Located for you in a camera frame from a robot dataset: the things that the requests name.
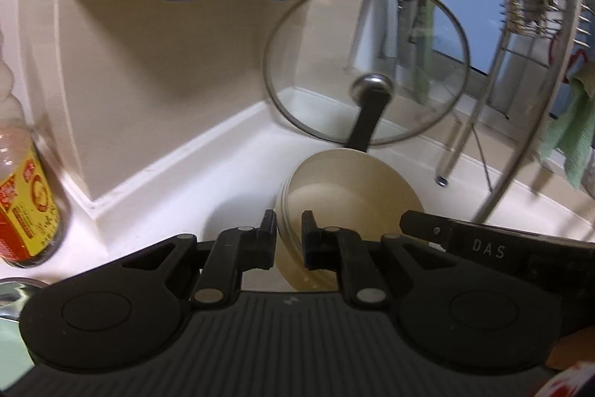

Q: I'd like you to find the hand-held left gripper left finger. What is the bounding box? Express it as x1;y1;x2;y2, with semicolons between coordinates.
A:
122;208;279;304

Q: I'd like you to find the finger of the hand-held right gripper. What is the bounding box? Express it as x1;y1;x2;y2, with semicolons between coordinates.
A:
399;210;454;251

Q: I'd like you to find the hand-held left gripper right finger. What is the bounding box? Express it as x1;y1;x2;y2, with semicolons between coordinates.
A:
301;211;459;304

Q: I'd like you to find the cream ribbed bowl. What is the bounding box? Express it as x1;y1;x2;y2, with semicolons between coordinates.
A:
274;148;426;291

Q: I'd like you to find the large shallow steel plate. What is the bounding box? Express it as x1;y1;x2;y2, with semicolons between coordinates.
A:
0;277;51;323

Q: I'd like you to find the green square plate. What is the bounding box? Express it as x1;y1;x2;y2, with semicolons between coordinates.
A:
0;317;34;381

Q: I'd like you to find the person's right hand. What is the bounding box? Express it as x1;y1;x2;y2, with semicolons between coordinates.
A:
545;323;595;374

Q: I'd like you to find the metal dish rack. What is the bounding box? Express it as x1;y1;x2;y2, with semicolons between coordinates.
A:
434;0;595;225

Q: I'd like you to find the glass pot lid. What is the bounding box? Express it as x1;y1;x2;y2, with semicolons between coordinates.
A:
263;0;471;153

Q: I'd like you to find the green dish cloth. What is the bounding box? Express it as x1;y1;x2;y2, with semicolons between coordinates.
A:
539;62;595;191

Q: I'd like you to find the red patterned clothing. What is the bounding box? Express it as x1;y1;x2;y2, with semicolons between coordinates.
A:
534;362;595;397

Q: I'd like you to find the green hanging utensil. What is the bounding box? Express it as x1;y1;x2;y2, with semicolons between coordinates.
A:
416;0;440;105

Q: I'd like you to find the kitchen window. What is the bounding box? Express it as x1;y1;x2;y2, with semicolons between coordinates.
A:
353;0;595;123

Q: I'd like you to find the red-handled oil bottle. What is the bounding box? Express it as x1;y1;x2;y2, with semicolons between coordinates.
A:
0;25;70;270

